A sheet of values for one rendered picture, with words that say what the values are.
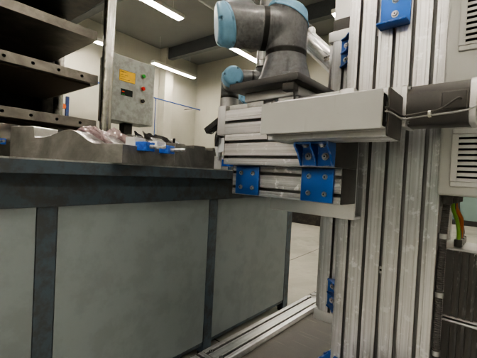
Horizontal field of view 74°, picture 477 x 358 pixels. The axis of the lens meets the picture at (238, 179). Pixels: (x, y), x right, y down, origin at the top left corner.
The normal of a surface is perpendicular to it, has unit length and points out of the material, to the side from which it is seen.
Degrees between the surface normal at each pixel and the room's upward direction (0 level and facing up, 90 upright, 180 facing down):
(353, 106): 90
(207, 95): 90
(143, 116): 90
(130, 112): 90
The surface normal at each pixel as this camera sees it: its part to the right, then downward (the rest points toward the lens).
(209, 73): -0.61, -0.01
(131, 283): 0.77, 0.05
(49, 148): -0.39, 0.00
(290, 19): 0.09, 0.03
